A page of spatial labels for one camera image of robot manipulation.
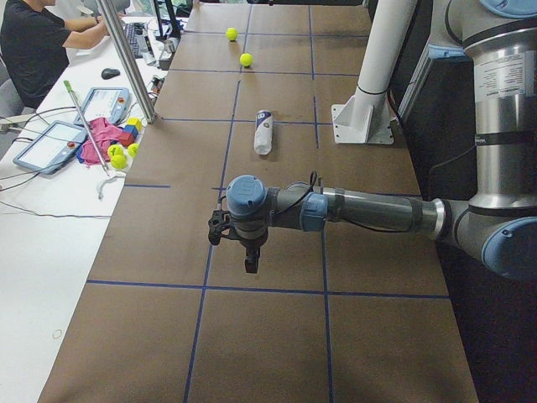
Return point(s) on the blue foam cube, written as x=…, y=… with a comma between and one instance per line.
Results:
x=132, y=130

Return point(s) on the grabber stick green tip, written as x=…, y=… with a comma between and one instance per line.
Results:
x=86, y=126

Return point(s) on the black computer mouse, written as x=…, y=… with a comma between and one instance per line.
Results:
x=109, y=73

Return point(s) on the white mounting post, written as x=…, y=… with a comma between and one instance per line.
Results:
x=364, y=118

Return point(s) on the black keyboard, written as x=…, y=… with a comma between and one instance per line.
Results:
x=133, y=33

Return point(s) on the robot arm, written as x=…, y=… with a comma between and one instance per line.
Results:
x=497, y=226

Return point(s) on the spare tennis ball two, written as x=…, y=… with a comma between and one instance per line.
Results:
x=119, y=161

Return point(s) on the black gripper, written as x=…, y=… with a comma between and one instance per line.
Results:
x=250, y=244

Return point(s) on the far teach pendant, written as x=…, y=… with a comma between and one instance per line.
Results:
x=110, y=103

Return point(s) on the pink cloth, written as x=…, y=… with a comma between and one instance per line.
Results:
x=105, y=135

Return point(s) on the near teach pendant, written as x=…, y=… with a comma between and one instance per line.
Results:
x=51, y=150

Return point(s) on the seated person black shirt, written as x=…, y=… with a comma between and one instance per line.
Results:
x=34, y=42

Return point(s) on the spare tennis ball one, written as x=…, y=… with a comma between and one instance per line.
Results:
x=114, y=150

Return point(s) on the yellow foam cube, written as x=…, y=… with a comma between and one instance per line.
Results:
x=133, y=122

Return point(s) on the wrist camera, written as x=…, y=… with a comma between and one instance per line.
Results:
x=220, y=226

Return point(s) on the tennis ball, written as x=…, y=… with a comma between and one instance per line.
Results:
x=246, y=60
x=231, y=34

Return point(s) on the clear tennis ball can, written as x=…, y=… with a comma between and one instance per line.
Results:
x=262, y=143

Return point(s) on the teach pendant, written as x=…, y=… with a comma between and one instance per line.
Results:
x=51, y=150
x=110, y=103

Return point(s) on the spare tennis ball three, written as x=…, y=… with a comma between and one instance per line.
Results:
x=132, y=150

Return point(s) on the red foam cube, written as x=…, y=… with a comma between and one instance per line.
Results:
x=126, y=138

